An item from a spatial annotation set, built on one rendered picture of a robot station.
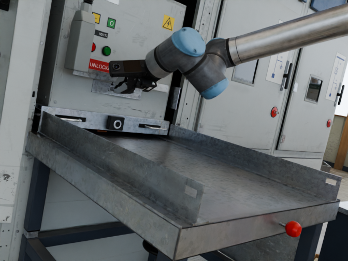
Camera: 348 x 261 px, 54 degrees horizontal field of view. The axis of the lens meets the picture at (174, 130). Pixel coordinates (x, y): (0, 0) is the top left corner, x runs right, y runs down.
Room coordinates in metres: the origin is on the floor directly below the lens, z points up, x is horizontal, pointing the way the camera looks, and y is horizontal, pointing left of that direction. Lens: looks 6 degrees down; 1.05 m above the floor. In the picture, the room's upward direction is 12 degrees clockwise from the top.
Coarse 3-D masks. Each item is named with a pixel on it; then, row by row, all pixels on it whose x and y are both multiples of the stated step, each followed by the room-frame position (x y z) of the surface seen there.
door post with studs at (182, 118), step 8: (200, 0) 1.41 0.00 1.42; (208, 0) 1.43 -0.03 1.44; (200, 8) 1.42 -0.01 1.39; (208, 8) 1.44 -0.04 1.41; (200, 16) 1.42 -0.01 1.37; (208, 16) 1.45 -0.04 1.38; (192, 24) 1.46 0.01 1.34; (200, 24) 1.42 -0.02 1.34; (208, 24) 1.45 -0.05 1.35; (200, 32) 1.43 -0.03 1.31; (184, 80) 1.41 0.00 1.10; (184, 88) 1.42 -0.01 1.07; (192, 88) 1.44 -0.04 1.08; (184, 96) 1.42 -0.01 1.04; (192, 96) 1.45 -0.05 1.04; (184, 104) 1.42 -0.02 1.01; (176, 112) 1.45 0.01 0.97; (184, 112) 1.43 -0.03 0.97; (176, 120) 1.41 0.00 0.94; (184, 120) 1.44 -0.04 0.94
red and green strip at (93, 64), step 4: (92, 60) 1.16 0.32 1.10; (96, 60) 1.18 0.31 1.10; (92, 64) 1.17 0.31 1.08; (96, 64) 1.18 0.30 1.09; (100, 64) 1.19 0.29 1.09; (104, 64) 1.20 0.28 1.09; (108, 64) 1.21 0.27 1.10; (92, 68) 1.17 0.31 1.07; (96, 68) 1.18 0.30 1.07; (100, 68) 1.19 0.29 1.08; (104, 68) 1.20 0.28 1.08; (108, 68) 1.21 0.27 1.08; (108, 72) 1.21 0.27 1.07
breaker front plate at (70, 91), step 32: (96, 0) 1.15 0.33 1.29; (128, 0) 1.23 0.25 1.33; (160, 0) 1.32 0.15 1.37; (64, 32) 1.09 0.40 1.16; (128, 32) 1.25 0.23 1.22; (160, 32) 1.34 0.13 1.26; (64, 96) 1.11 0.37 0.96; (96, 96) 1.19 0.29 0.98; (128, 96) 1.28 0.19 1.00; (160, 96) 1.39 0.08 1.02
